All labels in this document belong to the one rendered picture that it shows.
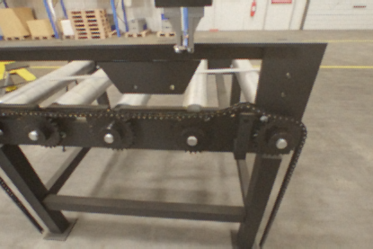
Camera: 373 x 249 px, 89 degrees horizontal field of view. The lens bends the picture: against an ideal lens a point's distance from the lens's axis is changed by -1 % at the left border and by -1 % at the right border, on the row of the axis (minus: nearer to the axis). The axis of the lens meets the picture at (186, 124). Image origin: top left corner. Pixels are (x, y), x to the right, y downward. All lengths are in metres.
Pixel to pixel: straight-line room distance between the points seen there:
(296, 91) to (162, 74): 0.44
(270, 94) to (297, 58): 0.13
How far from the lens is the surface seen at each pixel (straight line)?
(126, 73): 0.70
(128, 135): 0.75
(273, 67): 0.66
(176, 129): 0.68
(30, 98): 1.25
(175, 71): 0.66
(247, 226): 1.19
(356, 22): 11.48
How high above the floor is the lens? 1.27
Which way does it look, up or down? 33 degrees down
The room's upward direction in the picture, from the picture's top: 2 degrees counter-clockwise
